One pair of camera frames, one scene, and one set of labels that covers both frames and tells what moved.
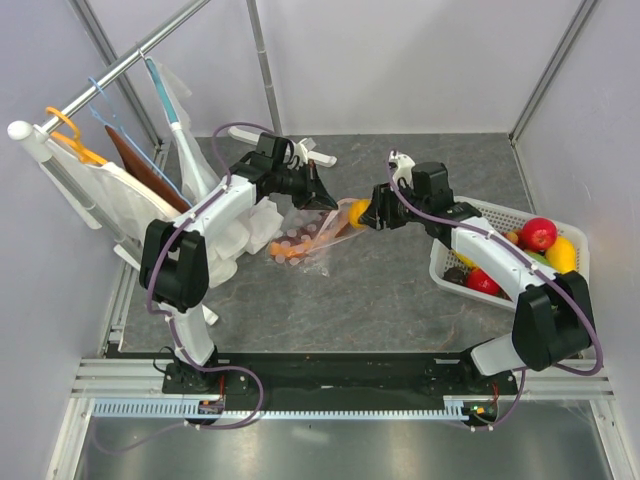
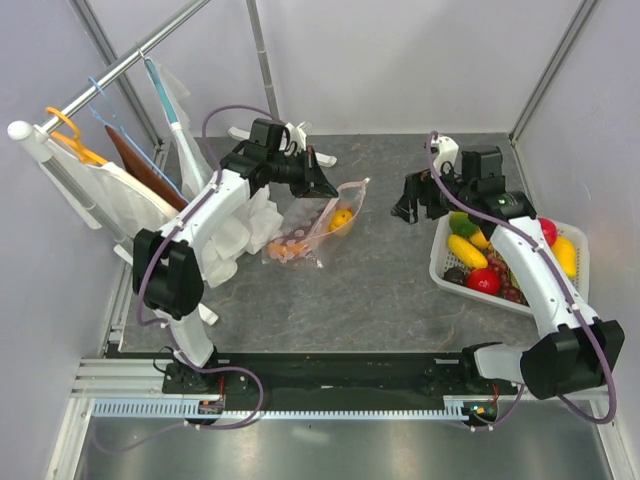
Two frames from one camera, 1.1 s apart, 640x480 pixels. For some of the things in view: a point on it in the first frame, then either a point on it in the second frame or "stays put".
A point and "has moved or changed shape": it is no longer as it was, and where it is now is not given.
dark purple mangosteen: x=456 y=275 stays put
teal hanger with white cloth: x=199 y=176 stays put
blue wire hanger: x=110 y=115 stays put
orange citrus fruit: x=355 y=209 to x=338 y=218
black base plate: x=334 y=377 stays put
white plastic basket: x=534 y=231 stays put
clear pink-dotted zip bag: x=311 y=231 has moved or changed shape
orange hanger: x=81 y=151 stays put
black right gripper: x=382 y=210 to x=417 y=185
